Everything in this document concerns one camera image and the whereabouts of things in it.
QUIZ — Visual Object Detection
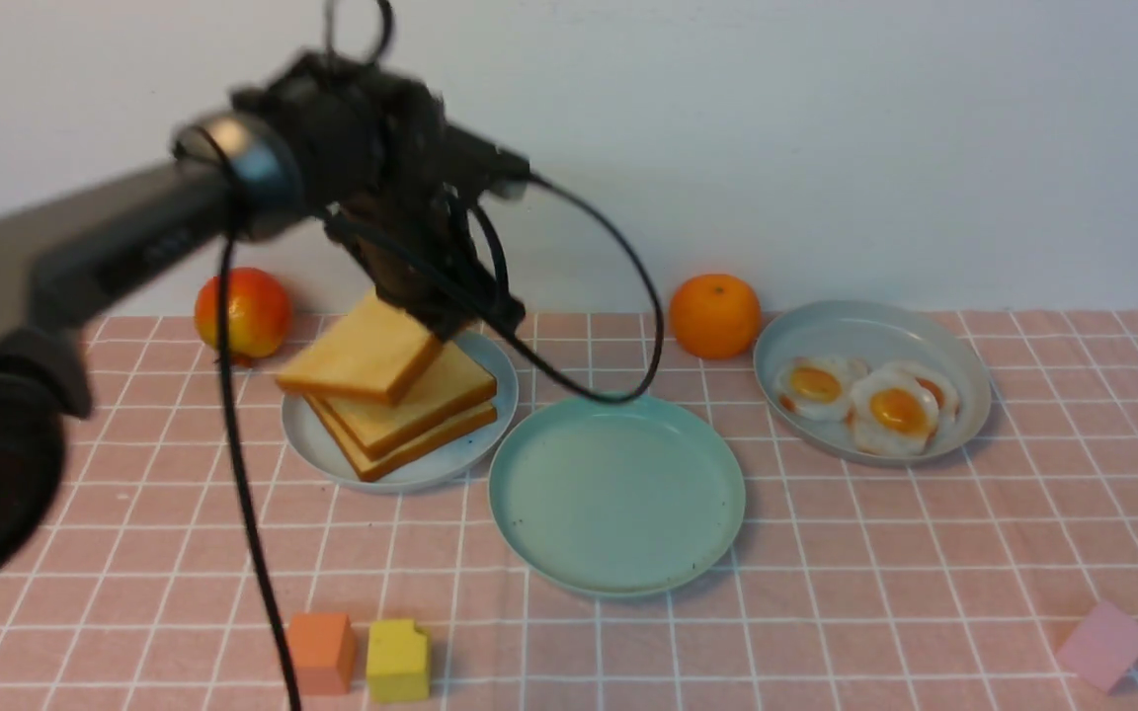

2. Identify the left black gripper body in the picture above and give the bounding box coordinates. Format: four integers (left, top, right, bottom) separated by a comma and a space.
324, 193, 526, 342

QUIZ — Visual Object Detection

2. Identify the fried egg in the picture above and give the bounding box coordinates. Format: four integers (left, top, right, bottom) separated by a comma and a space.
850, 367, 939, 458
884, 359, 962, 427
773, 355, 869, 422

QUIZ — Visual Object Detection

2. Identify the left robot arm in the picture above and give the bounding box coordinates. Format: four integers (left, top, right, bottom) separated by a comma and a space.
0, 52, 531, 568

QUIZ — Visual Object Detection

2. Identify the red yellow pomegranate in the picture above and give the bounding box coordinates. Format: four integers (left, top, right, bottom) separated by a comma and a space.
193, 267, 292, 367

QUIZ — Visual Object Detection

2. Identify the light blue bread plate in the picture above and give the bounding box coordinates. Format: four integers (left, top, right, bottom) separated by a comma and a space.
281, 332, 523, 495

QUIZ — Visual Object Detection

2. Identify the orange fruit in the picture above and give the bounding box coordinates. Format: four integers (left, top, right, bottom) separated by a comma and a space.
668, 274, 762, 359

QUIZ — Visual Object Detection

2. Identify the teal center plate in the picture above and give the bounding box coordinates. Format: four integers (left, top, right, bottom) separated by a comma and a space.
488, 396, 747, 598

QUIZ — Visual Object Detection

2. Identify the orange foam cube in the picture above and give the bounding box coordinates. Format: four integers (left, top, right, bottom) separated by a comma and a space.
287, 612, 357, 696

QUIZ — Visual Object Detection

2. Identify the yellow foam cube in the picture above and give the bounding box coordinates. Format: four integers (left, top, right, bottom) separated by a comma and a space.
366, 618, 431, 705

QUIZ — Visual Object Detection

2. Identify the grey-blue egg plate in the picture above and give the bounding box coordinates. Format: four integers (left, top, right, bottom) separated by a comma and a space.
753, 300, 992, 468

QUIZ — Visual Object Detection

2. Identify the pink foam cube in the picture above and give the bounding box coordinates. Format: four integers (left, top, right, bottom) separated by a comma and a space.
1056, 600, 1138, 696

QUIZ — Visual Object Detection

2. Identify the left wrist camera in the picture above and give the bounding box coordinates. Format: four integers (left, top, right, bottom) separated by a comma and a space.
444, 124, 531, 202

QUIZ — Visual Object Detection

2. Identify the left black cable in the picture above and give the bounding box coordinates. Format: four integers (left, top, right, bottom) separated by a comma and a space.
196, 0, 666, 711

